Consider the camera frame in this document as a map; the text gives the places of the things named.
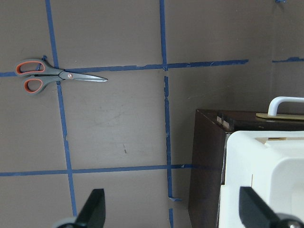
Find dark brown wooden cabinet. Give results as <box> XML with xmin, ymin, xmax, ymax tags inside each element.
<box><xmin>188</xmin><ymin>109</ymin><xmax>304</xmax><ymax>228</ymax></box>

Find grey orange handled scissors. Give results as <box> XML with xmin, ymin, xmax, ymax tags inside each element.
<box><xmin>15</xmin><ymin>58</ymin><xmax>108</xmax><ymax>95</ymax></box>

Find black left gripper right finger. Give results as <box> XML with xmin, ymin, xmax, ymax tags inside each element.
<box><xmin>238</xmin><ymin>187</ymin><xmax>280</xmax><ymax>228</ymax></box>

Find wooden drawer with white handle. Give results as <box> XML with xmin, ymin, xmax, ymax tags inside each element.
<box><xmin>256</xmin><ymin>96</ymin><xmax>304</xmax><ymax>122</ymax></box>

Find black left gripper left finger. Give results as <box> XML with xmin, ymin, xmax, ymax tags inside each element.
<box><xmin>74</xmin><ymin>189</ymin><xmax>105</xmax><ymax>228</ymax></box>

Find cream white plastic tray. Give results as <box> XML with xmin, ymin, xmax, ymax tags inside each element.
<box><xmin>219</xmin><ymin>131</ymin><xmax>304</xmax><ymax>228</ymax></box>

